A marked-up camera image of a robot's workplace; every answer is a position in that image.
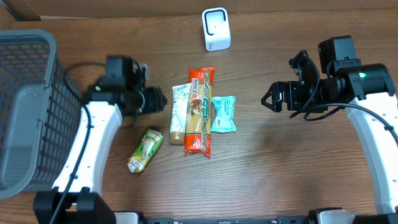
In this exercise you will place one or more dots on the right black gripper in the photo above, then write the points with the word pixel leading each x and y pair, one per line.
pixel 276 91

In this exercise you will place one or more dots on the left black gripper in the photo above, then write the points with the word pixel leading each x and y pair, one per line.
pixel 158 99

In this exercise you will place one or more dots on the white cream tube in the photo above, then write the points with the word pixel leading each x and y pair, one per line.
pixel 181 95

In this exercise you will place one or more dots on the green yellow snack packet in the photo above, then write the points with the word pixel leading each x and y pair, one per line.
pixel 147 148

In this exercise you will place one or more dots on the orange spaghetti packet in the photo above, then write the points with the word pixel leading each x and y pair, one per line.
pixel 199 109

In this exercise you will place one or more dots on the teal snack packet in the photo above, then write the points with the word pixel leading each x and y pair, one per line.
pixel 224 119

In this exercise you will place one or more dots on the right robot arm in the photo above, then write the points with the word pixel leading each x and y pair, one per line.
pixel 368 96

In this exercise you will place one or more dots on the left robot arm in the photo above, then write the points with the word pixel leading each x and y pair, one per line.
pixel 75 196

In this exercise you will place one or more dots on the white barcode scanner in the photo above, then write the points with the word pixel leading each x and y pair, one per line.
pixel 216 29

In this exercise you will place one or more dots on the grey plastic mesh basket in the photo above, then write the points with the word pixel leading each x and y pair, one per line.
pixel 39 115

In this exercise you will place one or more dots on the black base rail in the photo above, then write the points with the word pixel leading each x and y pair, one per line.
pixel 233 221

